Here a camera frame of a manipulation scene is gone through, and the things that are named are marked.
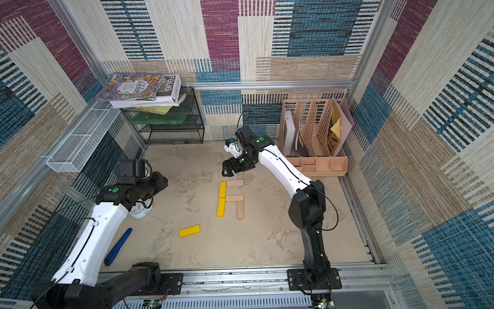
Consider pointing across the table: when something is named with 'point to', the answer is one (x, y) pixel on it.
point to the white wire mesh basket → (75, 150)
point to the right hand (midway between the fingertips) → (228, 169)
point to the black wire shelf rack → (181, 124)
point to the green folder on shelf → (170, 118)
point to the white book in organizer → (290, 128)
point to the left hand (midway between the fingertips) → (164, 180)
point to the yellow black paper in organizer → (334, 137)
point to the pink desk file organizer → (312, 132)
